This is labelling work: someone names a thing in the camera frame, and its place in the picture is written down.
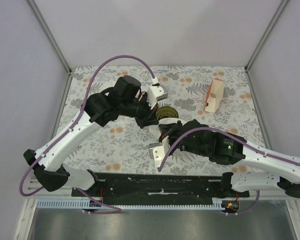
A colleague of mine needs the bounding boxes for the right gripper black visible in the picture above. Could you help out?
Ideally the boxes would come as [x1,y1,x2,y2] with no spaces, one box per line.
[158,120,208,157]

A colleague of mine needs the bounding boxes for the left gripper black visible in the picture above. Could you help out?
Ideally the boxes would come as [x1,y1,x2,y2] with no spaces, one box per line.
[120,93,160,129]

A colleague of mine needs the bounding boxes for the dark olive glass dripper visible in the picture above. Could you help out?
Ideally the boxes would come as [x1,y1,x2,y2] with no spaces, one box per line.
[155,105,179,121]

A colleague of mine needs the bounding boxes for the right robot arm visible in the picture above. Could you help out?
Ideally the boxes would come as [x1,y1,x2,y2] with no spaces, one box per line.
[153,117,300,199]

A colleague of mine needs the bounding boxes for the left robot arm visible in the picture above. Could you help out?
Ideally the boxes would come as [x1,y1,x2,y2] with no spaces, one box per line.
[23,75,168,197]

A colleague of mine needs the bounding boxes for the floral tablecloth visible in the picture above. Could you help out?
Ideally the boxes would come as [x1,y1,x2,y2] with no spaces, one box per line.
[58,66,264,176]

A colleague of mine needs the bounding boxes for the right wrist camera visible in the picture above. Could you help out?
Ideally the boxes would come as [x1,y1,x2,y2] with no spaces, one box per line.
[148,137,170,168]

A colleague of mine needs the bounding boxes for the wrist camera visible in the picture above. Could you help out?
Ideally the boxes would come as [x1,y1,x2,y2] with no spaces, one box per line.
[148,137,170,168]
[146,77,169,110]

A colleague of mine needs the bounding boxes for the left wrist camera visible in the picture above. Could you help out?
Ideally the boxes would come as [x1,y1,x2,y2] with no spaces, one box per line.
[146,77,169,110]

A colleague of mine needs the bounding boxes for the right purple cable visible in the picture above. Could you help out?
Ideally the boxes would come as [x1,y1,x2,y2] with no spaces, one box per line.
[157,126,300,216]

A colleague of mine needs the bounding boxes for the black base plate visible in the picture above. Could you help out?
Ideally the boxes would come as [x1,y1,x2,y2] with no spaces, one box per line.
[86,172,250,206]

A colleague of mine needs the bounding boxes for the right aluminium frame post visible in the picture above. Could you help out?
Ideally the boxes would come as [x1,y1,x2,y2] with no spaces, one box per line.
[244,0,291,71]

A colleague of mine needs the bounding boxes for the aluminium frame post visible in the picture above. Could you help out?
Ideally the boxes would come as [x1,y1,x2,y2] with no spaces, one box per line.
[27,0,73,73]
[244,0,291,71]

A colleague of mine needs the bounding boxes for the left aluminium frame post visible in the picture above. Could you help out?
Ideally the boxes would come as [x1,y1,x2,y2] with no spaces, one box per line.
[27,0,73,73]

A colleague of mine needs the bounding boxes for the white cable duct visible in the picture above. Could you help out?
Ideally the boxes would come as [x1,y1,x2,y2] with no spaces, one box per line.
[36,197,241,210]

